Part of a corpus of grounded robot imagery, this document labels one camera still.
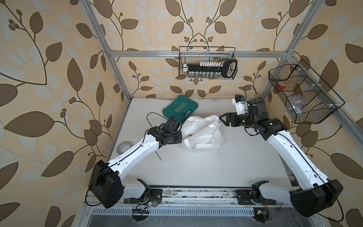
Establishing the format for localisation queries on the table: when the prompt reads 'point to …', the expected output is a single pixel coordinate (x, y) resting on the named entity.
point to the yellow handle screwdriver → (155, 150)
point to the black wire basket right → (308, 100)
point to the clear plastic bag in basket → (297, 101)
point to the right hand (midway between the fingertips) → (225, 116)
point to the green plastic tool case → (180, 108)
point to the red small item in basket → (280, 86)
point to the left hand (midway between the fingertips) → (177, 135)
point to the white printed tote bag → (200, 134)
